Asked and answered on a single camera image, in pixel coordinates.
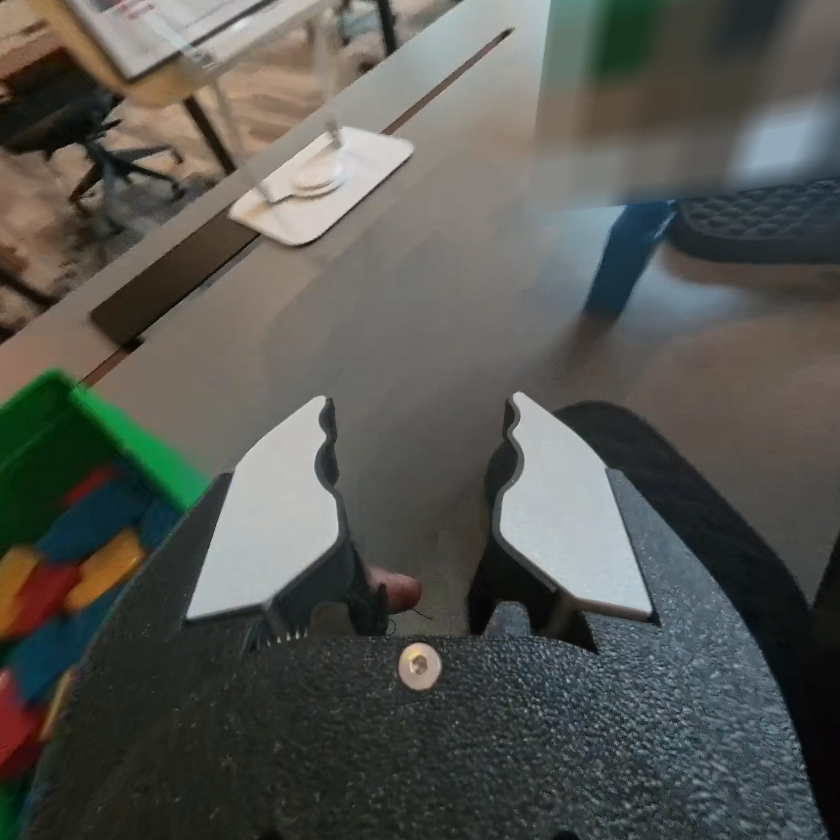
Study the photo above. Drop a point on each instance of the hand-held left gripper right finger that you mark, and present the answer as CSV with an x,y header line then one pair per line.
x,y
568,525

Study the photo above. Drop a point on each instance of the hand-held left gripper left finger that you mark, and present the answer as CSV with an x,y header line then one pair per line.
x,y
269,525

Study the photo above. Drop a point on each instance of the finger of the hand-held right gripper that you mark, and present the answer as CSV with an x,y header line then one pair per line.
x,y
630,138

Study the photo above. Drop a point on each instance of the green plastic bin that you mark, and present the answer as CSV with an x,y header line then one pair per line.
x,y
72,420
643,33

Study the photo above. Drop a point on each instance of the pile of colourful mega blocks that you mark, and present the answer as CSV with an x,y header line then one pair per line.
x,y
72,571

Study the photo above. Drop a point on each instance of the person's left hand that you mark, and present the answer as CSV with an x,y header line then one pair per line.
x,y
397,587

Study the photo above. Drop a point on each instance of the black wrist rest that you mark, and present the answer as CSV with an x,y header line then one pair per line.
x,y
761,223

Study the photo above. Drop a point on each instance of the black office chair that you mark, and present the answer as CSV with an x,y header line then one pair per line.
x,y
59,111

